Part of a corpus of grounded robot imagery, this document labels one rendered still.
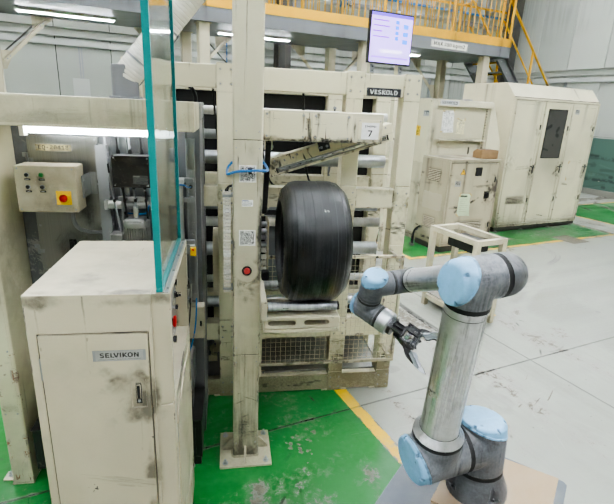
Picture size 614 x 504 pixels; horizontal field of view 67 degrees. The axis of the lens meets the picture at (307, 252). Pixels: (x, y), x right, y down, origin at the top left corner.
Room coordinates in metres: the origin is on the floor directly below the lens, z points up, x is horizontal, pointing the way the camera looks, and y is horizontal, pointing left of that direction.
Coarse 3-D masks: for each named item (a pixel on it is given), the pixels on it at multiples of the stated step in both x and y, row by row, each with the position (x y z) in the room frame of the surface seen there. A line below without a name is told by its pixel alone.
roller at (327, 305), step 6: (270, 306) 1.97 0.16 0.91; (276, 306) 1.97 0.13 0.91; (282, 306) 1.98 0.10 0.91; (288, 306) 1.98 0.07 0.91; (294, 306) 1.99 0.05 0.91; (300, 306) 1.99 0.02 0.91; (306, 306) 2.00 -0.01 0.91; (312, 306) 2.00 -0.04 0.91; (318, 306) 2.01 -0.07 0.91; (324, 306) 2.01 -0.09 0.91; (330, 306) 2.02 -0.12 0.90; (336, 306) 2.02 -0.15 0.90
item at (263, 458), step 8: (224, 432) 2.18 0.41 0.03; (232, 432) 2.20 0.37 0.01; (264, 432) 2.21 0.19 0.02; (224, 440) 2.14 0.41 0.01; (264, 440) 2.15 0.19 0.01; (232, 448) 2.07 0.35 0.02; (264, 448) 2.09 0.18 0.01; (224, 456) 2.01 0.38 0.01; (232, 456) 2.01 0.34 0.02; (240, 456) 2.01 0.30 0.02; (248, 456) 2.02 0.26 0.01; (256, 456) 2.02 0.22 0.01; (264, 456) 2.03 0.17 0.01; (224, 464) 1.95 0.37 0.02; (232, 464) 1.96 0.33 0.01; (240, 464) 1.96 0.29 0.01; (248, 464) 1.96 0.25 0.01; (256, 464) 1.97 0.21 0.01; (264, 464) 1.97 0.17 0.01
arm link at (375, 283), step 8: (368, 272) 1.57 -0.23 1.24; (376, 272) 1.58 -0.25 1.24; (384, 272) 1.58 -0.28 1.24; (368, 280) 1.54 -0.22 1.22; (376, 280) 1.54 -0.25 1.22; (384, 280) 1.54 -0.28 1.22; (392, 280) 1.57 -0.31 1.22; (360, 288) 1.58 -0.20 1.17; (368, 288) 1.54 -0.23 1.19; (376, 288) 1.53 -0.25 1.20; (384, 288) 1.55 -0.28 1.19; (392, 288) 1.56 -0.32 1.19; (360, 296) 1.58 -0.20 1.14; (368, 296) 1.55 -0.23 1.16; (376, 296) 1.55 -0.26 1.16; (368, 304) 1.56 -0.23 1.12; (376, 304) 1.57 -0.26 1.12
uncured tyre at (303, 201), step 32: (288, 192) 2.06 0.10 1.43; (320, 192) 2.04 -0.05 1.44; (288, 224) 1.93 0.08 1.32; (320, 224) 1.91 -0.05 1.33; (352, 224) 1.98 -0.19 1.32; (288, 256) 1.89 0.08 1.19; (320, 256) 1.88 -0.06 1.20; (352, 256) 1.94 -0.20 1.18; (288, 288) 1.93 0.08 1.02; (320, 288) 1.92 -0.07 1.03
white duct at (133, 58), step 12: (180, 0) 2.25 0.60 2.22; (192, 0) 2.26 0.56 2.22; (204, 0) 2.31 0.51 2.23; (180, 12) 2.25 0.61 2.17; (192, 12) 2.29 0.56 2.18; (180, 24) 2.27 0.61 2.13; (132, 48) 2.23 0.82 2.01; (120, 60) 2.23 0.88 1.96; (132, 60) 2.21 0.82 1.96; (132, 72) 2.21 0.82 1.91
